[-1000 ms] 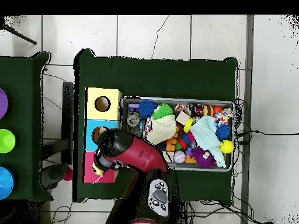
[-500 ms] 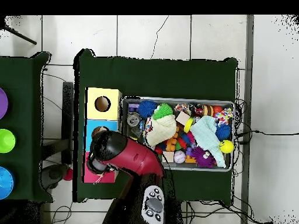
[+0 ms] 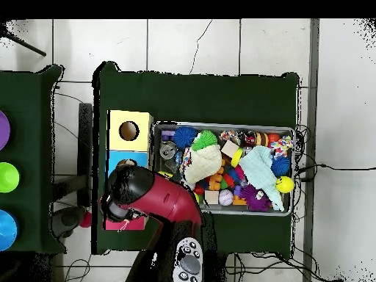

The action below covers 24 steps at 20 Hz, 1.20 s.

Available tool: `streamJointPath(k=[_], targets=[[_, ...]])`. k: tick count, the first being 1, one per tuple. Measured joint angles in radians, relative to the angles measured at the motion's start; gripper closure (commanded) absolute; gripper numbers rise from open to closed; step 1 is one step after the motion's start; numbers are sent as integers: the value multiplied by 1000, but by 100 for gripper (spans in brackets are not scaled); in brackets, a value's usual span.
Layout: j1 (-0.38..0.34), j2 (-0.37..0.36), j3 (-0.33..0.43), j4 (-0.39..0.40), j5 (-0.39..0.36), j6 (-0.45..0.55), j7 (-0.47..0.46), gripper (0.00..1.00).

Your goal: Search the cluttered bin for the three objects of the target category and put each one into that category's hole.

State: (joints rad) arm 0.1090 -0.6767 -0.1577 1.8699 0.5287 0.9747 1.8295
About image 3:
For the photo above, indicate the cream cloth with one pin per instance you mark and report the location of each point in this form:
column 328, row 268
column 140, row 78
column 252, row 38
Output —
column 204, row 163

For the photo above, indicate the green spiky rubber ball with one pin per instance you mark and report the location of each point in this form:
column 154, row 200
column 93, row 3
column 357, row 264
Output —
column 204, row 139

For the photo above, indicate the black tripod leg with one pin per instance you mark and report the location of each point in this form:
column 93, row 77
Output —
column 26, row 45

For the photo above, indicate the white baseball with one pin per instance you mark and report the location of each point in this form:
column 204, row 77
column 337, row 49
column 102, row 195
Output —
column 226, row 197

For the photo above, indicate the wooden box with three holes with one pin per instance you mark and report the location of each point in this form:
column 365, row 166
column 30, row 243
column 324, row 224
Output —
column 138, row 141

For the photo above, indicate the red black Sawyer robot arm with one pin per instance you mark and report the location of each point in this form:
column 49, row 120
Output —
column 164, row 196

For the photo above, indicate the blue stacking cup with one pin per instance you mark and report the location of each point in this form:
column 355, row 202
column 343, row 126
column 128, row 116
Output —
column 7, row 230

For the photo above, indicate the yellow plastic ball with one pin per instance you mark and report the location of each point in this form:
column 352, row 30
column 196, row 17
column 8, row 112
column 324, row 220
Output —
column 285, row 184

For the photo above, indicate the purple spiky toy with eyes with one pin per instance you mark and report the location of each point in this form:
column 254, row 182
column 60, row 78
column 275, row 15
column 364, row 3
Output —
column 255, row 199

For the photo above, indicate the light blue cloth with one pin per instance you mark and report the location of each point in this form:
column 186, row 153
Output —
column 258, row 167

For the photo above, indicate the crushed silver can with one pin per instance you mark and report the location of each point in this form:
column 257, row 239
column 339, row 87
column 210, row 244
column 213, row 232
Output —
column 168, row 150

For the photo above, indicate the dark green table cloth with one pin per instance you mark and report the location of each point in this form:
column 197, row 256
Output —
column 205, row 97
column 29, row 132

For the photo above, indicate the purple stacking cup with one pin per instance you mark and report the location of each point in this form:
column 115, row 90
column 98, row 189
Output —
column 4, row 130

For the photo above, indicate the grey pendant with red button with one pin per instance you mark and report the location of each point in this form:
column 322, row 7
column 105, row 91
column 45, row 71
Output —
column 69, row 220

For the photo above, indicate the blue spiky rubber ball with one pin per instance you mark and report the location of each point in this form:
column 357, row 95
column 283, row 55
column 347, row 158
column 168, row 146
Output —
column 185, row 136
column 280, row 166

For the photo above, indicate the lime green stacking cup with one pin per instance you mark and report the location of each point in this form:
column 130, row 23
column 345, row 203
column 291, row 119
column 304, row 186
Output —
column 7, row 177

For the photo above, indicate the silver mesh bin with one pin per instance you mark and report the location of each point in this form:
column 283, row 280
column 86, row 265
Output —
column 282, row 205

